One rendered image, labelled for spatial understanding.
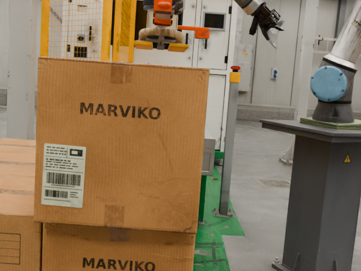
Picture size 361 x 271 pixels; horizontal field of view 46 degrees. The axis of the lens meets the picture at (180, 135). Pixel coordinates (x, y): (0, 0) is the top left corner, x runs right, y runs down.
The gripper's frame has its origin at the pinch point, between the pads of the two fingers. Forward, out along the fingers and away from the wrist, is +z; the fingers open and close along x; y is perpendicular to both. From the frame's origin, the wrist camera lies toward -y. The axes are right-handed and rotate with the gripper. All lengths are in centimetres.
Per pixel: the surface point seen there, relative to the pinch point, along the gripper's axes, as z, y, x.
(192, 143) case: -35, 40, -115
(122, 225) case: -34, 22, -134
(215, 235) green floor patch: 62, -86, -59
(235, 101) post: 31, -74, 25
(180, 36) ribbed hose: -34, -36, -8
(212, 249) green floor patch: 55, -72, -75
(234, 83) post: 22, -70, 33
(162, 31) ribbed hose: -43, -41, -10
